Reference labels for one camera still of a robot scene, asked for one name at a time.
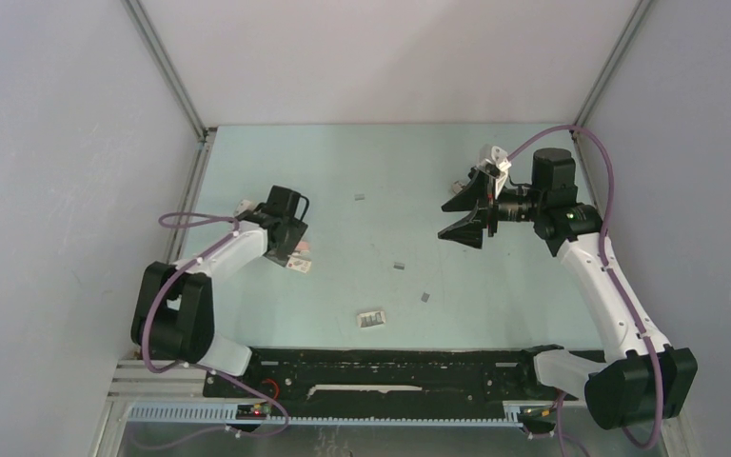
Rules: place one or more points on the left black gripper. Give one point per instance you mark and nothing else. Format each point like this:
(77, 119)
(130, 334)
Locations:
(279, 255)

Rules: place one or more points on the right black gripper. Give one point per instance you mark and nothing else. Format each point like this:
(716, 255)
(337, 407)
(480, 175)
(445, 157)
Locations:
(479, 198)

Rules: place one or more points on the beige and black stapler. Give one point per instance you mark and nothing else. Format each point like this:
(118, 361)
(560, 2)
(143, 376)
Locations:
(457, 187)

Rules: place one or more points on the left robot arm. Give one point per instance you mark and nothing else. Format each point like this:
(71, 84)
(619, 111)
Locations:
(174, 318)

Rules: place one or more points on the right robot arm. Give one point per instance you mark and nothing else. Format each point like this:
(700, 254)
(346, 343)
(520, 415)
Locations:
(642, 376)

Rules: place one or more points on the white staple box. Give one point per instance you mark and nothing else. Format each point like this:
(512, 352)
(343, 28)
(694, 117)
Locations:
(299, 263)

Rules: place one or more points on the open staple tray box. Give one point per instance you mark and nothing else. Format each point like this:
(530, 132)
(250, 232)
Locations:
(371, 319)

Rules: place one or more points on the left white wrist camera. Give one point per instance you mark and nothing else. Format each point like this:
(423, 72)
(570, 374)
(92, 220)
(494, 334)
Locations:
(243, 206)

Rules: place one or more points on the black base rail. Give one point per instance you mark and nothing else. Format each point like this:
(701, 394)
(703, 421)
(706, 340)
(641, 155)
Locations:
(428, 386)

